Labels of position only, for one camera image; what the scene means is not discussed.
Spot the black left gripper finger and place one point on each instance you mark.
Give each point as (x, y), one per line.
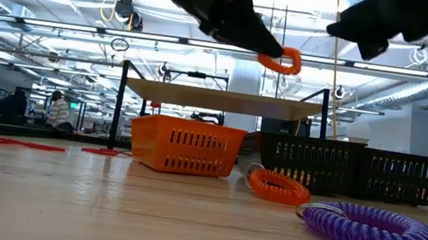
(246, 29)

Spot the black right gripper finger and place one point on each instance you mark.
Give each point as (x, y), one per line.
(367, 24)

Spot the black plastic basket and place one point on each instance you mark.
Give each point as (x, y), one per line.
(399, 157)
(310, 142)

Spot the orange plastic basket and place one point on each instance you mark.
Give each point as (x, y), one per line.
(153, 141)

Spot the red rubber band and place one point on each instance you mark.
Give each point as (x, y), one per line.
(28, 145)
(104, 151)

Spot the long ceiling light bar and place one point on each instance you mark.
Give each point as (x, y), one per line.
(146, 37)

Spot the wooden riser shelf black legs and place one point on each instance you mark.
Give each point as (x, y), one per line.
(220, 101)

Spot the green exit sign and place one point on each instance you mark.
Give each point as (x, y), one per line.
(73, 105)

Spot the person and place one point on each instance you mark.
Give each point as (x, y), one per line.
(14, 108)
(58, 112)

